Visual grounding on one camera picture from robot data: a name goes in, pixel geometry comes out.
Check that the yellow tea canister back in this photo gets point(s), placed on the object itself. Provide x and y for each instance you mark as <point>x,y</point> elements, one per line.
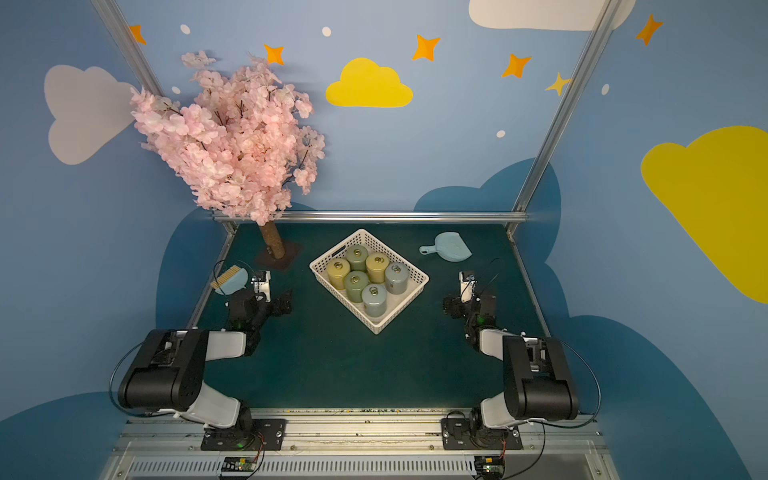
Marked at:
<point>376,265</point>

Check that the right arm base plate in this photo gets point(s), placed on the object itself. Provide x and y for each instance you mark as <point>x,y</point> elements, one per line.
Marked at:
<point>458,433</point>

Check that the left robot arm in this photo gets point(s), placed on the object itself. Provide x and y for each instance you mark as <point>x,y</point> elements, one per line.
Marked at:
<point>167,374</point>

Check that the pale blue tea canister front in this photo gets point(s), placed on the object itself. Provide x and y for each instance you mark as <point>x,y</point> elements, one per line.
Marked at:
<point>374,298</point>

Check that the controller board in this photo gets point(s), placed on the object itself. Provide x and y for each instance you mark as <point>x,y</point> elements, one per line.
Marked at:
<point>488,468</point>
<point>238,467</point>

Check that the olive yellow tea canister front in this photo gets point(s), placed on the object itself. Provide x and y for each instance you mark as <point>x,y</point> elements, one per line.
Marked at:
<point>337,270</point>

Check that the dark metal tree base plate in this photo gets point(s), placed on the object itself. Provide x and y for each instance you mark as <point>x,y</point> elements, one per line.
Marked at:
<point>266,260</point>

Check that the back aluminium frame bar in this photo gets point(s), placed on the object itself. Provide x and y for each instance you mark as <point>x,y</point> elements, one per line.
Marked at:
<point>403,217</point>

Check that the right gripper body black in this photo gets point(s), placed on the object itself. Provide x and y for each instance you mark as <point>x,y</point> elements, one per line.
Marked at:
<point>457,306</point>

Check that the white perforated plastic basket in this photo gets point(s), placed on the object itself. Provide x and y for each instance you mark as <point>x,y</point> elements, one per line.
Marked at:
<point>415,284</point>

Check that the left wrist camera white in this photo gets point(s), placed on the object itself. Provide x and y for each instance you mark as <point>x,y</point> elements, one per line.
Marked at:
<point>261,285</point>

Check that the right aluminium frame post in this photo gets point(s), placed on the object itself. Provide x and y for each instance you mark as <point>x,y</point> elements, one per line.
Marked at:
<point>584,68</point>

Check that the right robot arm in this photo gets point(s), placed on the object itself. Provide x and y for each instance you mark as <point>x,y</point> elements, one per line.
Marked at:
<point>537,382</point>

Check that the teal dustpan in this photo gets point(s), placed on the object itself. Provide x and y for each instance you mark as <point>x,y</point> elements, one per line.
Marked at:
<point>449,246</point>

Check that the pink cherry blossom tree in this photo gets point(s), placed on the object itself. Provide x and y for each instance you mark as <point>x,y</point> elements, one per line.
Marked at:
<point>238,145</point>

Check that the green tea canister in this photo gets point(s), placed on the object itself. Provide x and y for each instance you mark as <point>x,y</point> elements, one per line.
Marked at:
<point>356,255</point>
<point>354,284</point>

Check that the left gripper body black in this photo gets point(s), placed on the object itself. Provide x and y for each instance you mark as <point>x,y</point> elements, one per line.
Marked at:
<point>274,304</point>

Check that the teal hand brush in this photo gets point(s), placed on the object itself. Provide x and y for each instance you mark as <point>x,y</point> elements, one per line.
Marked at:
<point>233,279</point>

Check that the green tea canister back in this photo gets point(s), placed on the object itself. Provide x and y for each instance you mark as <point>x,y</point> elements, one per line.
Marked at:
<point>356,255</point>

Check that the aluminium frame post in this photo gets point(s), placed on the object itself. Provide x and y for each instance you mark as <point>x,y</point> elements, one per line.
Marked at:
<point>584,68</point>
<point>117,26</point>

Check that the left aluminium frame post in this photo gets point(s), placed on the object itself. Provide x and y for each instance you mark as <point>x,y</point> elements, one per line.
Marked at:
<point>117,26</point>

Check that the left controller board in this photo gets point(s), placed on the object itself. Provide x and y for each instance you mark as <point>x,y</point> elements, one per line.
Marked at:
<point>238,467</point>

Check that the right controller board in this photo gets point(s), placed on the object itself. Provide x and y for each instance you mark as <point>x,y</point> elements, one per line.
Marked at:
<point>488,468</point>

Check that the grey-blue tea canister back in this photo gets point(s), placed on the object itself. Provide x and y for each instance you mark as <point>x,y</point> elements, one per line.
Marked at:
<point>396,278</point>

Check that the aluminium front rail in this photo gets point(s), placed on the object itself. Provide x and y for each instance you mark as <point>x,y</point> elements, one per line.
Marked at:
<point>359,444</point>

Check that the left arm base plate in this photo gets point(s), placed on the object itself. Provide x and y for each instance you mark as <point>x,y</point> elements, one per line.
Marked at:
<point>262,434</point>

